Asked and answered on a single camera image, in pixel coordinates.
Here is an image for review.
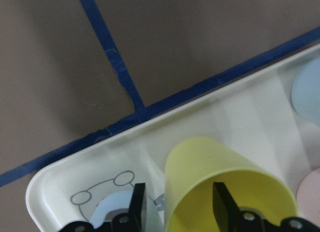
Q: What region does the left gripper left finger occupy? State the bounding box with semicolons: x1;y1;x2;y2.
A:
128;183;146;232

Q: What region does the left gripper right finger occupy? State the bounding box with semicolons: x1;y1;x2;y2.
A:
212;182;241;232

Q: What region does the yellow plastic cup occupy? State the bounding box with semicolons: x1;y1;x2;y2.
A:
163;136;301;232

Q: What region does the light blue cup front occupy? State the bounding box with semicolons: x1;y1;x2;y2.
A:
89;189;164;232

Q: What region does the light blue cup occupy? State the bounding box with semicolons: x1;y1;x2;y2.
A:
89;189;164;232
291;58;320;126

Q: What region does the pink plastic cup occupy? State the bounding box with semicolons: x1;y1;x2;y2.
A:
296;168;320;222

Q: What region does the light blue cup rear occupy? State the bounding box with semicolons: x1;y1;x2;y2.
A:
291;58;320;126

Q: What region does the white plastic tray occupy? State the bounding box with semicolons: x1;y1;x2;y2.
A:
25;45;320;232

